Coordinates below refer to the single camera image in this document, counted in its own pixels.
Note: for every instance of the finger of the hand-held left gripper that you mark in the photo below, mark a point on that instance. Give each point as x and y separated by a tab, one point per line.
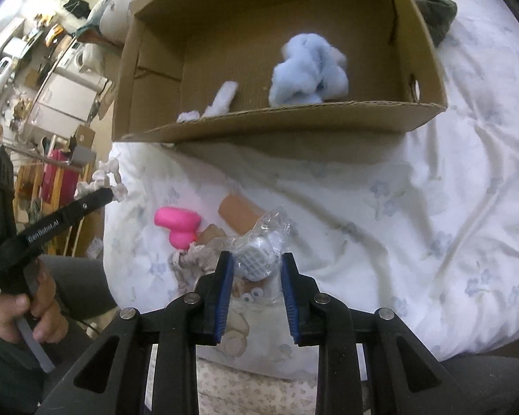
65	218

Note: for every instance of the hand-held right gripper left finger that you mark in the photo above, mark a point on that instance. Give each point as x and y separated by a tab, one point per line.
225	296

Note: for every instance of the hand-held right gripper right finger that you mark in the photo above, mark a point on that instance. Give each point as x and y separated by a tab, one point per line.
290	300

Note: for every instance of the white mesh ball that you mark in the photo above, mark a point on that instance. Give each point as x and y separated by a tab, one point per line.
255	255

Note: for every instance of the white fluffy plush toy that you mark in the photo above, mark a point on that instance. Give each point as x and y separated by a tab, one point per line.
220	99

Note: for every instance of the light blue plush toy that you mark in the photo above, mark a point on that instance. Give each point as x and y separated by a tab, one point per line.
307	73

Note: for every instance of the brown cardboard box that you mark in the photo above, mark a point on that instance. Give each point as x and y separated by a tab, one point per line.
225	39

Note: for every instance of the person's left forearm green sleeve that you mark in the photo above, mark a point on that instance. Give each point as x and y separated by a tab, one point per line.
4	371

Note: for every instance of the person's left hand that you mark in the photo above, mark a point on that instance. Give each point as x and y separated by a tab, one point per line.
47	311

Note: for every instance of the beige toy with googly eyes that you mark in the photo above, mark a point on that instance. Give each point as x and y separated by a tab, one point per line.
251	296

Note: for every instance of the pink bag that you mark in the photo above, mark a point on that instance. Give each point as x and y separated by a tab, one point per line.
58	177

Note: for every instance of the bear print cloth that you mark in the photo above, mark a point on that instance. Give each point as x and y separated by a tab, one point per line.
251	337

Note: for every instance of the wooden rack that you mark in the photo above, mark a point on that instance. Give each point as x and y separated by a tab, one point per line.
28	181

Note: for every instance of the small brown plush piece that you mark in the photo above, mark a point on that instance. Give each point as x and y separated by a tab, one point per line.
211	235

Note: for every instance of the person's left leg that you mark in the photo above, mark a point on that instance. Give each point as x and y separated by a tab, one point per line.
82	285

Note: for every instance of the person's leg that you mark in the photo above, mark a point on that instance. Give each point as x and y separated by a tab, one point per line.
488	380
82	285

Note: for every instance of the brown cylinder plush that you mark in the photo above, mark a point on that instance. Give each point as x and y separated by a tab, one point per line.
240	214

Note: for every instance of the pink plastic toy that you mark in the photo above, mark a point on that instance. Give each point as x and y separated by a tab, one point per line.
177	224

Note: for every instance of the small floral print sheet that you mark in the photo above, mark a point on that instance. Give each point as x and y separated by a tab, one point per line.
251	395

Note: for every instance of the white cabinet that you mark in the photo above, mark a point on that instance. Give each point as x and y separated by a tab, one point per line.
69	95

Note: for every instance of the white floral duvet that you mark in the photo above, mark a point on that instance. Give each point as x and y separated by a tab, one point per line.
415	203

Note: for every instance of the black cloth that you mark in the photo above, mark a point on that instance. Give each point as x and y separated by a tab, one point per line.
78	6

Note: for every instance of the person's right leg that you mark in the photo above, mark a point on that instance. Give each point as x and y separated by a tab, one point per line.
488	380

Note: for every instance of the grey white pillow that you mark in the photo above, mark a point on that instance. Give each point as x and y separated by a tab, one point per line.
116	4

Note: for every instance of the dark green garment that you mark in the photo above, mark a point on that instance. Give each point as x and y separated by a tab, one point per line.
432	4

